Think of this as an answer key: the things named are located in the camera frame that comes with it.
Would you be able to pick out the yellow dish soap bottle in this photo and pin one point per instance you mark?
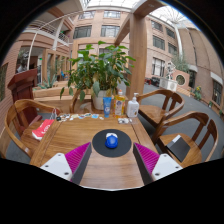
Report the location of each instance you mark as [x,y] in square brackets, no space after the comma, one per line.
[119,106]

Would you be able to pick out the bunch of keys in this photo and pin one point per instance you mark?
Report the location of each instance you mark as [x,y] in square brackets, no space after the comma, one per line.
[58,117]

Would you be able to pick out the round black mouse pad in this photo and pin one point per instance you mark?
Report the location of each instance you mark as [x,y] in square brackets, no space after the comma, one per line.
[100,145]

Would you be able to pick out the spiky agave plant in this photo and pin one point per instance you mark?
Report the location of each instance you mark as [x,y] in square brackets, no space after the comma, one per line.
[48,81]

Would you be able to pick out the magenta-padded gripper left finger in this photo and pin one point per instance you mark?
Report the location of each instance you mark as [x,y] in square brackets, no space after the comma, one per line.
[58,165]

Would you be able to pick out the red and white packet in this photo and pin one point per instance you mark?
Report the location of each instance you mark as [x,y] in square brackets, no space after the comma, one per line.
[42,129]

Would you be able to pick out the small clear plastic packet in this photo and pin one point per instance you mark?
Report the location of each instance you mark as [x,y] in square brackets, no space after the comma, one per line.
[123,120]

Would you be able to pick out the dark red wooden lectern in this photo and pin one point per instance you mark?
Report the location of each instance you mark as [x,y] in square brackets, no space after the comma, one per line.
[23,86]

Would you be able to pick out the white pump bottle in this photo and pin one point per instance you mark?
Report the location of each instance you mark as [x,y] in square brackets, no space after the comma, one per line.
[132,108]

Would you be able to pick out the blue and white computer mouse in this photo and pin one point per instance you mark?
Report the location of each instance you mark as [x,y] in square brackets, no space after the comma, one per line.
[111,142]

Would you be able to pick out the wooden armchair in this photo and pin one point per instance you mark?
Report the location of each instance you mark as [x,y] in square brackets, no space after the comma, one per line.
[74,101]
[155,115]
[186,116]
[26,104]

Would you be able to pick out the green plant in white pot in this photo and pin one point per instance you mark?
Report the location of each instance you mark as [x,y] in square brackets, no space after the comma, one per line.
[100,70]

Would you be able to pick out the yellow flowering plant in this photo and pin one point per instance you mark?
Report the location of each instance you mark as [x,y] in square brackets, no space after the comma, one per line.
[198,93]

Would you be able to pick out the white statue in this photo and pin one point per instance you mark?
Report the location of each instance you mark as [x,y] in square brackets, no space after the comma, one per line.
[170,70]

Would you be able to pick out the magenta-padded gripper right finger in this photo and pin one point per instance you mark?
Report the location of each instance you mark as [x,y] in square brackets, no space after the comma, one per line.
[165,165]

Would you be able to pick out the blue squeeze tube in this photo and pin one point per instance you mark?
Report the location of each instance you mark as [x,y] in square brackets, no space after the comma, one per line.
[107,107]

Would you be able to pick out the black box with white edge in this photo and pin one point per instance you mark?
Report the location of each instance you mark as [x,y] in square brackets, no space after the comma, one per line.
[179,149]

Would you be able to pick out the small printed sticker card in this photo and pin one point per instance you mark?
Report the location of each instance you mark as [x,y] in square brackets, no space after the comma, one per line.
[81,116]
[87,115]
[74,115]
[95,116]

